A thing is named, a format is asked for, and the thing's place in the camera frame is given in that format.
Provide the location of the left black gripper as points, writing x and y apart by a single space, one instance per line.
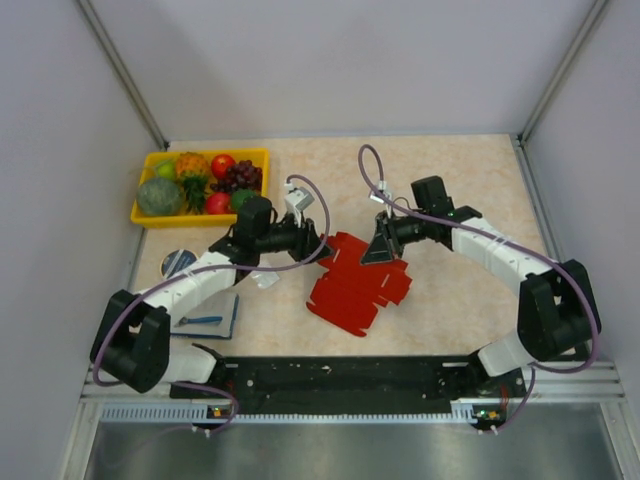
306 241

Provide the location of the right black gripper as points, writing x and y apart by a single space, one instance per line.
385 245

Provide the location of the small clear plastic bag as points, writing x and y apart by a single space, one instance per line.
264 280

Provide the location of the red paper box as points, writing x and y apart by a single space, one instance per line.
349 294

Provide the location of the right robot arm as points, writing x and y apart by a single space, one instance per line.
556 307

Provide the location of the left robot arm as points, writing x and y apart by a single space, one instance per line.
133 343

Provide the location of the green lime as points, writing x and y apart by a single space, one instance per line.
240 199

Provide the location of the purple grapes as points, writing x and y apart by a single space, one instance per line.
243 175

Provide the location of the red apple bottom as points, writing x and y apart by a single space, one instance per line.
218 203

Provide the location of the red apple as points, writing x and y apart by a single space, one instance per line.
218 203
220 164

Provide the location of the red apple top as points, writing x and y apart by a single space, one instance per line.
220 164

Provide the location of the blue razor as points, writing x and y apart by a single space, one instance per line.
199 321

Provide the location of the orange pineapple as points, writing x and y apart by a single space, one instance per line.
192 171

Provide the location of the green melon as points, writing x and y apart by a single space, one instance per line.
159 196

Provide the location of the green apple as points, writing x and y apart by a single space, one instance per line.
166 169

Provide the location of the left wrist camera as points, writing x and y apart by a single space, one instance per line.
297 200

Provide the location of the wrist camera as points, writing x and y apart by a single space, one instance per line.
297 200
381 193

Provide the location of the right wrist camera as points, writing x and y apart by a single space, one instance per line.
381 193

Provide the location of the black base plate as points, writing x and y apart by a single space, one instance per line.
359 385

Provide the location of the grey cable duct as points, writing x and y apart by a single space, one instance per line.
202 414

